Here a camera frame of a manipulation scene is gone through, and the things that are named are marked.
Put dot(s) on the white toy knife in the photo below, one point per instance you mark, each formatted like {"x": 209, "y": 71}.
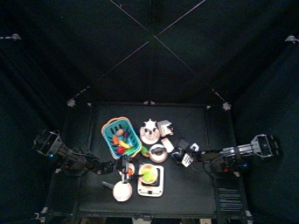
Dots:
{"x": 167, "y": 144}

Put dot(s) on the orange toy carrot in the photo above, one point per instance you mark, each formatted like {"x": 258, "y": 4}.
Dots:
{"x": 115, "y": 141}

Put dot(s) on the white spiky toy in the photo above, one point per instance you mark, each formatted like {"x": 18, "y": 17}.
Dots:
{"x": 150, "y": 124}

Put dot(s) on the green toy vegetable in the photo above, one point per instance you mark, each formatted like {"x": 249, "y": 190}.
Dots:
{"x": 133, "y": 150}

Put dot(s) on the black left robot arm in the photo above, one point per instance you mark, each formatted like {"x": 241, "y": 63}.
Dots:
{"x": 69, "y": 153}

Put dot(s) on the silver frame corner bracket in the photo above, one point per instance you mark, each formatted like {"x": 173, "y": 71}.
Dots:
{"x": 149, "y": 102}
{"x": 71, "y": 102}
{"x": 292, "y": 38}
{"x": 15, "y": 37}
{"x": 226, "y": 106}

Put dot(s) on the yellow toy banana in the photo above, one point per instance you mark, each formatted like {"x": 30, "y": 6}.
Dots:
{"x": 125, "y": 143}

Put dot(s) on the teal basket orange rim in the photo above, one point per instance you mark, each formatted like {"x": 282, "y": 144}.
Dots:
{"x": 122, "y": 137}

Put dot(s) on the toy pot with green food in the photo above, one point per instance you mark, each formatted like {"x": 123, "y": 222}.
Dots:
{"x": 149, "y": 174}

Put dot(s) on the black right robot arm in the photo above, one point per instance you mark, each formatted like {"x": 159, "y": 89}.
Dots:
{"x": 241, "y": 151}

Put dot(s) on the white bowl with orange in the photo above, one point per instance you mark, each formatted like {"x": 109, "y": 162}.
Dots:
{"x": 131, "y": 170}

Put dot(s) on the red toy tomato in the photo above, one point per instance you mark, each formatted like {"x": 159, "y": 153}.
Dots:
{"x": 121, "y": 150}

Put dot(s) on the white toy appliance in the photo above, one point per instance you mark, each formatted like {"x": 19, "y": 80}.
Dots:
{"x": 166, "y": 127}

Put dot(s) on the beige toy egg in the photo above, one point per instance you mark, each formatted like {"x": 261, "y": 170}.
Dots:
{"x": 121, "y": 132}

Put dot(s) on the small green toy food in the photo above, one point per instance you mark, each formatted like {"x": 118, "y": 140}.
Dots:
{"x": 145, "y": 151}

